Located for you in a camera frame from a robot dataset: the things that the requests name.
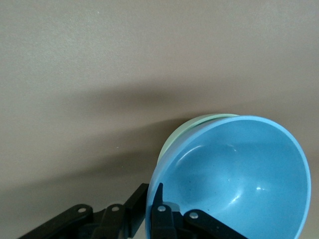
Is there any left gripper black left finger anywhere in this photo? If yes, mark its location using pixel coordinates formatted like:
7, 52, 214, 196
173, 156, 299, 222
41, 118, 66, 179
17, 183, 150, 239

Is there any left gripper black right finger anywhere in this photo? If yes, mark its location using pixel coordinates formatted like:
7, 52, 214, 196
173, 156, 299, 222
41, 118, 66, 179
149, 183, 250, 239

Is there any light green bowl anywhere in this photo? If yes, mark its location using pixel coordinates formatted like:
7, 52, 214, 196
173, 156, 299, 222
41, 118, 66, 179
158, 113, 241, 165

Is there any blue bowl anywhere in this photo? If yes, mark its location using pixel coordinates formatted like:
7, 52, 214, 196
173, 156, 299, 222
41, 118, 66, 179
145, 115, 312, 239

